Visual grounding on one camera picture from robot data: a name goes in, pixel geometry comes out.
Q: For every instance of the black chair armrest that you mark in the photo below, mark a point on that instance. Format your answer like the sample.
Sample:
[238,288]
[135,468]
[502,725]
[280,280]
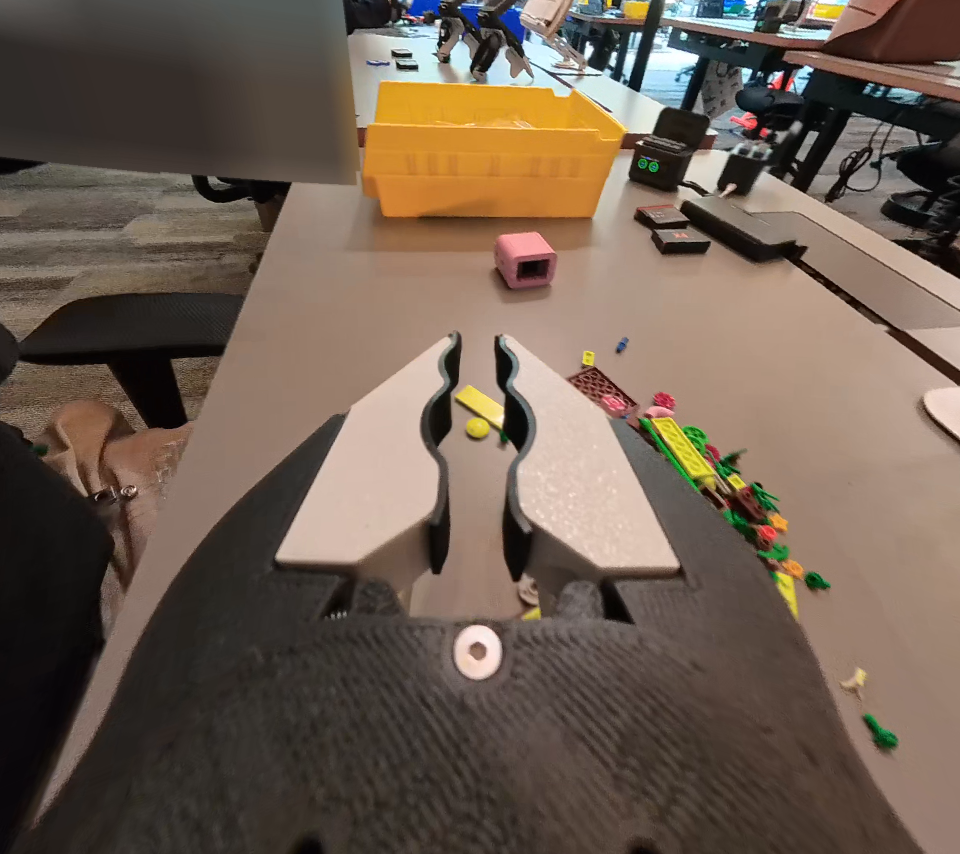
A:
[135,325]

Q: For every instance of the brown cardboard box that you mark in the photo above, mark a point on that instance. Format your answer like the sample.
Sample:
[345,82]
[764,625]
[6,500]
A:
[900,13]

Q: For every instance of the black charging case green lights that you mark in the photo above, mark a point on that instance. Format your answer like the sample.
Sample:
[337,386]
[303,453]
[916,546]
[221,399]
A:
[656,167]

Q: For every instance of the pile of colourful toy bricks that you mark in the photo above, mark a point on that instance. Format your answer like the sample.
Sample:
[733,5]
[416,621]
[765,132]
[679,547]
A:
[682,445]

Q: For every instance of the black flat battery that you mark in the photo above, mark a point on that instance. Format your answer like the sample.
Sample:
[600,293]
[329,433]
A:
[661,216]
[681,240]

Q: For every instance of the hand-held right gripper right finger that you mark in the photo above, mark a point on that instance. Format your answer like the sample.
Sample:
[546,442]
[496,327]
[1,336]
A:
[592,494]

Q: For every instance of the cream toy piece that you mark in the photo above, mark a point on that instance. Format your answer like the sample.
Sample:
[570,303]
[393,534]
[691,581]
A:
[853,680]

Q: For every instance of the black power brick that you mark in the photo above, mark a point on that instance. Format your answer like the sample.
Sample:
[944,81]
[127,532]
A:
[735,223]

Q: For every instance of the black office chair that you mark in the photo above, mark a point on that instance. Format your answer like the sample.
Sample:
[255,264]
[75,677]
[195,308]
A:
[225,187]

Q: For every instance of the small green toy stud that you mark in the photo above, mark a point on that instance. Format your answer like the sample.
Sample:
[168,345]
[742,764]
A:
[879,732]

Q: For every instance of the person's black jacket torso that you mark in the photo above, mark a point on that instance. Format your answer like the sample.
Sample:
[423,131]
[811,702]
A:
[45,606]

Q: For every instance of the black angular gadget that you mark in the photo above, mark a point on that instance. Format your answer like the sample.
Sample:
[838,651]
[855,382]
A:
[454,17]
[495,32]

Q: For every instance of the person's beige trousers leg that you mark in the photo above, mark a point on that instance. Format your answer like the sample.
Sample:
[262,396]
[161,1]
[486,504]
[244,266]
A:
[112,449]

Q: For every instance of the yellow plastic bin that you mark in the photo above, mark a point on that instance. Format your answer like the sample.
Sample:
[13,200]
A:
[487,156]

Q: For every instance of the brown top background desk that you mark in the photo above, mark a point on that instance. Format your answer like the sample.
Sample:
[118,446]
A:
[750,32]

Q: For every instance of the white stand base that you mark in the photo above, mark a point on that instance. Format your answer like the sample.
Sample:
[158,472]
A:
[946,413]

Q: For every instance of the pink hollow block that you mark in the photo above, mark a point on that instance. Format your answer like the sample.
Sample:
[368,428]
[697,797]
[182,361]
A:
[517,250]

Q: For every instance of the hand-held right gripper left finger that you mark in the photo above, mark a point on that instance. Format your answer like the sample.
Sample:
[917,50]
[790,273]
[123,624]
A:
[360,486]

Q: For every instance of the wooden easel stand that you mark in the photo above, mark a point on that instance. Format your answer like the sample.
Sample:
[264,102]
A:
[562,51]

